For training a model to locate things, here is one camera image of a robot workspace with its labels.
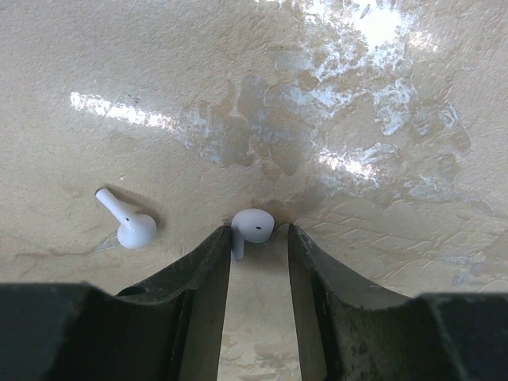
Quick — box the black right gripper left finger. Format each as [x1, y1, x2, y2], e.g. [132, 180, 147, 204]
[1, 226, 232, 380]

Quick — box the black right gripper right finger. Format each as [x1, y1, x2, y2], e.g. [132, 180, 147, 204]
[288, 225, 507, 380]

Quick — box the white earbud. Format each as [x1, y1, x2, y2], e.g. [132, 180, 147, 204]
[95, 188, 157, 249]
[231, 208, 275, 261]

